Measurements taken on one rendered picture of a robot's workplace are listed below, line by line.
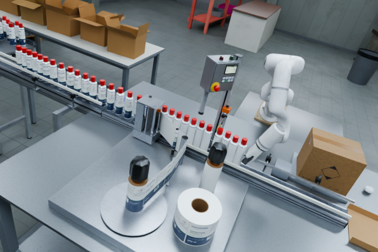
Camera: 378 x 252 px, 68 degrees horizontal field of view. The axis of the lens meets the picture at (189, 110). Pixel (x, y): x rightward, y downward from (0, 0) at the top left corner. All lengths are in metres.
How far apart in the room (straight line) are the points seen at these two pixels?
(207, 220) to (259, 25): 6.09
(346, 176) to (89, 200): 1.43
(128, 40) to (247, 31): 4.37
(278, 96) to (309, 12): 8.59
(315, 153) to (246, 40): 5.53
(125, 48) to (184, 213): 2.28
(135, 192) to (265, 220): 0.72
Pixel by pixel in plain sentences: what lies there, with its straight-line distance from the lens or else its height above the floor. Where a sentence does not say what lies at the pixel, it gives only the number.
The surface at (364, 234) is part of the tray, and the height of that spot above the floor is 0.83.
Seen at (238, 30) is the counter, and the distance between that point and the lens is 7.14.
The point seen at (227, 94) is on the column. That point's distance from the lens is 1.72.
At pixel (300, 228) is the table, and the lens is 1.71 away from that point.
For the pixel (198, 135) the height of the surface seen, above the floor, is 0.99.
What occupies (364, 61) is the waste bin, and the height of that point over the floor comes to 0.53.
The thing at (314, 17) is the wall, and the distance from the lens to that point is 10.11.
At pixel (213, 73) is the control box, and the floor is 1.40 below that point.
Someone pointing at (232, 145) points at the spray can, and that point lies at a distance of 1.68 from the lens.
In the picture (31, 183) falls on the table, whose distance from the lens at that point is 1.65.
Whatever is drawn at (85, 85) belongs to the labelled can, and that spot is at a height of 1.01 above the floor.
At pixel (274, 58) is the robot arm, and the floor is 1.51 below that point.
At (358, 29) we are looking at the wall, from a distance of 10.21.
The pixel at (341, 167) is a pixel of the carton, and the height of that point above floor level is 1.05.
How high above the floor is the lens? 1.99
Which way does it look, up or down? 30 degrees down
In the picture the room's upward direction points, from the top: 13 degrees clockwise
